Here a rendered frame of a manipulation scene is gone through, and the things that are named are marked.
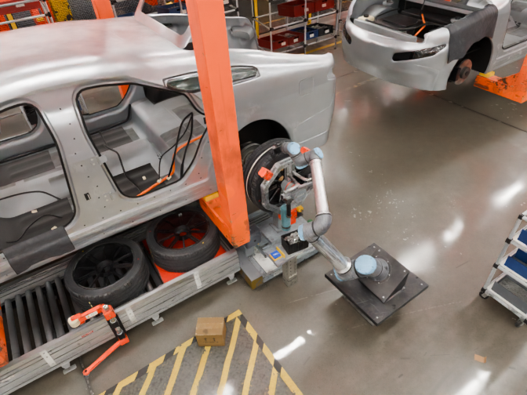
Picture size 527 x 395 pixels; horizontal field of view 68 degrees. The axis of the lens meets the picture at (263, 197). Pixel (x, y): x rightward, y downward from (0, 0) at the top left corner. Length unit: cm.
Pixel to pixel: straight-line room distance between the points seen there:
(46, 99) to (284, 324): 248
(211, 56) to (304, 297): 224
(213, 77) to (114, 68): 84
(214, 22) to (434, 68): 340
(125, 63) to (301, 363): 262
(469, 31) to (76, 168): 437
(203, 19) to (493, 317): 322
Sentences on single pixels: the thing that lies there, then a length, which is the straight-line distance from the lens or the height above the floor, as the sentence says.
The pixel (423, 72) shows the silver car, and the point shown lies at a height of 100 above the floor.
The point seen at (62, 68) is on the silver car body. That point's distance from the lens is 308.
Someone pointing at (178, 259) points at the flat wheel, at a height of 47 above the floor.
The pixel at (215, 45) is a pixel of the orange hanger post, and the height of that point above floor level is 222.
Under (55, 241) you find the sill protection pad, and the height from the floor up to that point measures 92.
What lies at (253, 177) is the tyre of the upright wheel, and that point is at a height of 101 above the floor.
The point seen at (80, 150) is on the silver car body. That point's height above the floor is 155.
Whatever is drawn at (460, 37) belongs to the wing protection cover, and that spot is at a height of 139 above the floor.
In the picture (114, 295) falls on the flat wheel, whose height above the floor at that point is 46.
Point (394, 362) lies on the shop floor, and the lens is 343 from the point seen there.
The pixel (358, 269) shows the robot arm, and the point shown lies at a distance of 313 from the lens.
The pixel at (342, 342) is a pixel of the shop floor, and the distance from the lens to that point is 344.
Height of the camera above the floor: 298
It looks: 40 degrees down
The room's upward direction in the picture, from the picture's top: 4 degrees counter-clockwise
